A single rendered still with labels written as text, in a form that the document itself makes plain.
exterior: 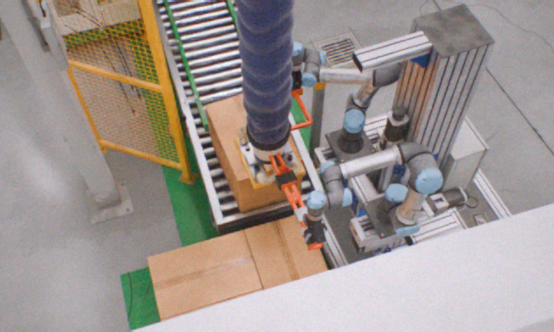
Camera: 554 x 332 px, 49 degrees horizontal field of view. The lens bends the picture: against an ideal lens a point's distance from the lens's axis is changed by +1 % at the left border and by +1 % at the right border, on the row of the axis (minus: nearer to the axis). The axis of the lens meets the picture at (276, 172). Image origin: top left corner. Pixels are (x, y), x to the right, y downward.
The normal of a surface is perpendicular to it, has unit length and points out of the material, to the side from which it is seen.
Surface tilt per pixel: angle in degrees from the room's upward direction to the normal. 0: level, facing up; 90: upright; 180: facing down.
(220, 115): 0
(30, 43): 90
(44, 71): 90
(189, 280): 0
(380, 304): 0
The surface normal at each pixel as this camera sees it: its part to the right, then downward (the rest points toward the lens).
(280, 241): -0.01, -0.55
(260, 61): -0.14, 0.71
